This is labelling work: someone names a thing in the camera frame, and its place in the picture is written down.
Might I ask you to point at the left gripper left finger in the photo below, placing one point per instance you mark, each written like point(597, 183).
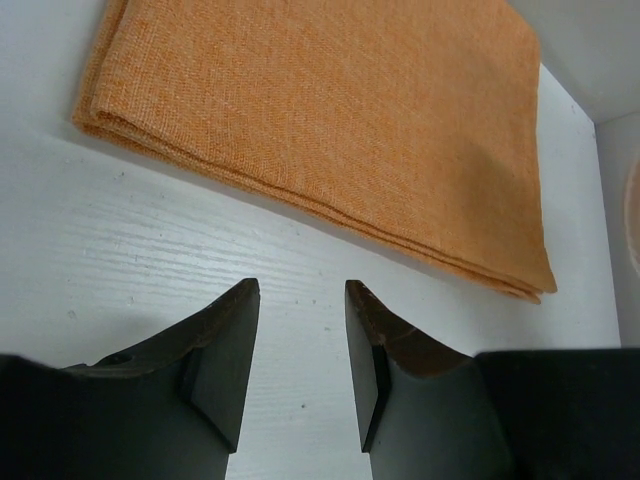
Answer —
point(169, 407)

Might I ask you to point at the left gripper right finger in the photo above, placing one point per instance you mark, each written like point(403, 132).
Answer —
point(427, 411)

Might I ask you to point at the orange cloth placemat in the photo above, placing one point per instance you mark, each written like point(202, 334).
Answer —
point(411, 123)

